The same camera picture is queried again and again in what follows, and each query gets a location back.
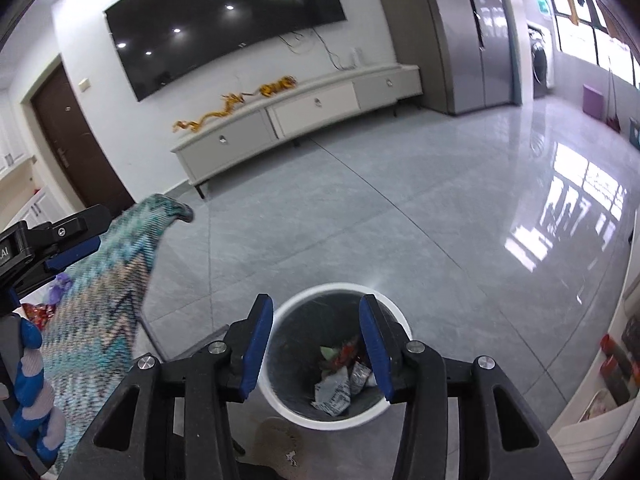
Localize small silver wrapper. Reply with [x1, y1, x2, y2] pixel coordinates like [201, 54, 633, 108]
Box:
[350, 360, 375, 394]

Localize red snack packet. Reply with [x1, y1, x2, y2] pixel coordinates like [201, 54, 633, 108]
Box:
[22, 302, 57, 332]

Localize wall-mounted black television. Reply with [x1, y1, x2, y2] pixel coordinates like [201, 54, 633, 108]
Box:
[103, 0, 348, 102]

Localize white side cabinet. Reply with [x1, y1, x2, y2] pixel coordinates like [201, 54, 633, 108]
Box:
[547, 270, 640, 480]

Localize golden dragon ornament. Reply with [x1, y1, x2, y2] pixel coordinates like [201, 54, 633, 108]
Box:
[172, 92, 261, 135]

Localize zigzag patterned blanket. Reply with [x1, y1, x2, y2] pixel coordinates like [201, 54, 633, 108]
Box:
[20, 194, 195, 480]

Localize red wrapper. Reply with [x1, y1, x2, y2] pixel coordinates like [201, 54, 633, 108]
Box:
[330, 337, 369, 367]

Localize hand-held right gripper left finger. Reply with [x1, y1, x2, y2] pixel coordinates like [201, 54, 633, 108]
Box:
[62, 292, 275, 480]

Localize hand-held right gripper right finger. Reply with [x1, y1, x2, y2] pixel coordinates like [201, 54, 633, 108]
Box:
[359, 294, 576, 480]

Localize purple plastic wrapper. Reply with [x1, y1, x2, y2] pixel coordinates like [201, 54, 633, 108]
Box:
[50, 274, 74, 306]

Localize white cable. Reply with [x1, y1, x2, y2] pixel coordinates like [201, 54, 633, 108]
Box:
[280, 27, 357, 69]

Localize silver printed packet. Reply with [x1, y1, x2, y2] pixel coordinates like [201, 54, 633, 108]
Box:
[312, 365, 354, 416]

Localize washing machine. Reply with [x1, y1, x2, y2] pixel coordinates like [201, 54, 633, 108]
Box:
[527, 25, 556, 100]

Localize grey trash can white rim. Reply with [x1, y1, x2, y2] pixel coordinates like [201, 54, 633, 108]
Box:
[257, 282, 414, 431]

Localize white television cabinet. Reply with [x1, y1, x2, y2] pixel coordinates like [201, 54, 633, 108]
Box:
[170, 62, 423, 199]

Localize dark brown door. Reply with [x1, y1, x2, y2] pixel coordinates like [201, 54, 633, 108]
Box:
[30, 65, 136, 218]

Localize silver refrigerator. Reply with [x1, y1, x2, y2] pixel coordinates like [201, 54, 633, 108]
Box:
[415, 0, 523, 117]

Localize golden striped ornament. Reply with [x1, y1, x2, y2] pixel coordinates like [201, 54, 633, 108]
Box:
[259, 76, 297, 99]

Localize purple box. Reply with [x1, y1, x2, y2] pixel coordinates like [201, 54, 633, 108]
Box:
[582, 85, 609, 121]

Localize broom with red dustpan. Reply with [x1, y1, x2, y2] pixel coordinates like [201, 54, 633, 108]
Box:
[605, 57, 624, 134]

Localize white wall cabinets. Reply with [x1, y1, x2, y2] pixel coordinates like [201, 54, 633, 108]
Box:
[0, 85, 31, 181]

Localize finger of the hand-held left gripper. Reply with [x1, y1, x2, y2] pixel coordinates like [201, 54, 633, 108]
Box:
[30, 204, 114, 273]

